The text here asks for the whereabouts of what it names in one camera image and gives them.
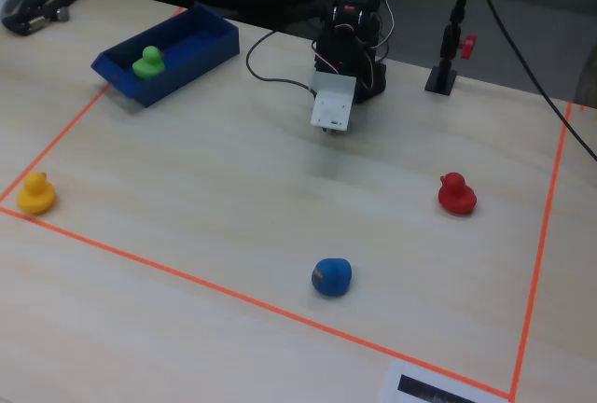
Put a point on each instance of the orange tape strip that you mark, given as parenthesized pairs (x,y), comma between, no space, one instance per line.
(242,298)
(60,132)
(541,249)

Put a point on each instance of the red rubber duck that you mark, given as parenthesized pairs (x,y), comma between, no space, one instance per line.
(457,194)

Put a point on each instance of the red clamp knob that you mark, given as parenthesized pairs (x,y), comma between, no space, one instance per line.
(468,46)

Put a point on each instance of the blue plastic box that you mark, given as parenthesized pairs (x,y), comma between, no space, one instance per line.
(186,48)

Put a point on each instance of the black tool with metal knob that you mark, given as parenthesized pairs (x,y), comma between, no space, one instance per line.
(44,9)

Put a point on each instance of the yellow rubber duck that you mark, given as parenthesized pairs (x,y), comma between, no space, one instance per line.
(35,193)

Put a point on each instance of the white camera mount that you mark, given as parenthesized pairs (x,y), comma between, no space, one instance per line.
(332,102)

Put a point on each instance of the green rubber duck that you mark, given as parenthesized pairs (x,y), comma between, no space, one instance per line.
(148,63)

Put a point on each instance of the blue rubber duck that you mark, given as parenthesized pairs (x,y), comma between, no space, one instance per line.
(332,277)

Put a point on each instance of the white printed paper sheet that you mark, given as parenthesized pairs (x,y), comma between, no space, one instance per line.
(420,386)

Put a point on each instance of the black camera stand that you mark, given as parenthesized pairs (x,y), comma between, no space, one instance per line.
(448,48)

